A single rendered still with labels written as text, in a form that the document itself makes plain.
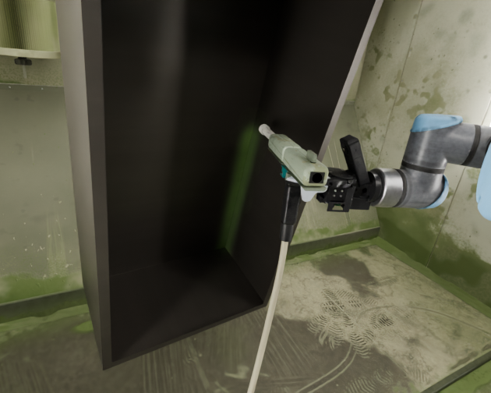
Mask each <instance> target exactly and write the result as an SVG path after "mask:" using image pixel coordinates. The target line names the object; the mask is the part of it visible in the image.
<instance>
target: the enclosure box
mask: <svg viewBox="0 0 491 393"><path fill-rule="evenodd" d="M55 4H56V12H57V21H58V36H59V44H60V52H61V61H62V76H63V85H64V93H65V109H66V117H67V125H68V134H69V149H70V157H71V166H72V181H73V189H74V197H75V206H76V221H77V230H78V238H79V253H80V262H81V270H82V278H83V287H84V291H85V295H86V298H87V305H88V308H89V311H90V318H91V321H92V325H93V329H94V334H95V338H96V342H97V348H98V352H99V355H100V359H101V365H102V369H103V370H106V369H109V368H111V367H113V366H117V365H119V364H121V363H124V362H127V361H129V360H131V359H135V358H136V357H139V356H142V355H144V354H147V353H149V352H153V351H154V350H157V349H160V348H162V347H165V346H166V345H170V344H172V343H174V342H178V341H180V340H182V339H184V338H188V337H190V336H192V335H195V334H198V333H200V332H202V331H205V330H207V329H210V328H213V327H216V326H218V325H220V324H223V323H225V322H228V321H230V320H233V319H235V318H237V317H241V316H243V315H246V314H247V313H251V312H253V311H255V310H258V309H261V308H263V307H265V306H267V304H268V301H269V299H270V296H271V293H272V291H273V287H274V281H275V277H276V273H277V266H278V261H279V256H280V251H281V240H280V239H279V235H280V230H281V221H282V220H281V208H282V203H283V197H284V187H285V183H286V182H285V178H282V176H281V175H280V173H282V171H281V169H282V167H281V166H282V164H281V163H280V162H279V160H278V159H276V158H275V156H274V155H273V154H272V153H271V152H270V151H269V150H268V148H269V146H268V143H269V139H268V138H267V137H266V136H265V135H262V134H261V133H260V131H259V127H260V126H261V125H262V124H266V125H268V126H269V127H270V130H272V131H273V132H274V133H275V134H284V135H285V136H287V137H288V138H290V139H291V140H292V141H294V142H295V143H296V144H298V145H299V146H300V147H301V148H302V149H304V150H305V151H307V150H311V151H313V152H314V153H315V154H317V160H318V161H320V162H321V163H322V160H323V157H324V155H325V153H326V150H327V147H328V144H329V142H330V138H331V137H332V134H333V132H334V128H335V126H336V124H337V121H338V118H339V116H340V113H341V110H342V108H343V106H344V102H345V100H346V97H347V96H348V92H349V90H350V87H351V84H352V81H353V79H354V77H355V74H356V71H357V69H358V67H359V63H360V61H361V59H362V55H363V53H364V51H365V48H366V45H367V43H368V40H369V37H370V34H371V33H372V30H373V27H374V24H375V22H376V18H377V17H378V14H379V11H380V8H381V6H382V4H383V0H55Z"/></svg>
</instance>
